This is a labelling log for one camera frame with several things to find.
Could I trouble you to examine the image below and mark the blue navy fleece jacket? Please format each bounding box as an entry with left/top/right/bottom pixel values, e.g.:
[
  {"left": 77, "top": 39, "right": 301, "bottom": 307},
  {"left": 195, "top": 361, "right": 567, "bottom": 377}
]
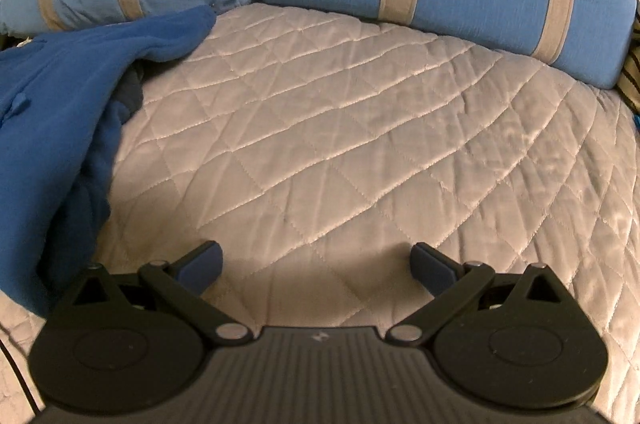
[{"left": 1, "top": 6, "right": 216, "bottom": 317}]

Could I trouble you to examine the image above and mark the white quilted bed cover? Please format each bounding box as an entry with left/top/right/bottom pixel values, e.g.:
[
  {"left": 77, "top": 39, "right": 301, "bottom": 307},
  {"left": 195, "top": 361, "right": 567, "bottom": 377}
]
[{"left": 1, "top": 5, "right": 639, "bottom": 423}]

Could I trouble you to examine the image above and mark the black bag with red piping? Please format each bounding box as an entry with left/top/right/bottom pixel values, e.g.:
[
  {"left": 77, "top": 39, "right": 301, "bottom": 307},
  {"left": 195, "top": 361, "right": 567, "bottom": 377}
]
[{"left": 615, "top": 5, "right": 640, "bottom": 127}]

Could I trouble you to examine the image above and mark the black thin cable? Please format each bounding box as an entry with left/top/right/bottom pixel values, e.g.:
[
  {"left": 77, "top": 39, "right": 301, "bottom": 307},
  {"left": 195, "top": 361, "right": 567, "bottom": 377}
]
[{"left": 0, "top": 337, "right": 42, "bottom": 414}]

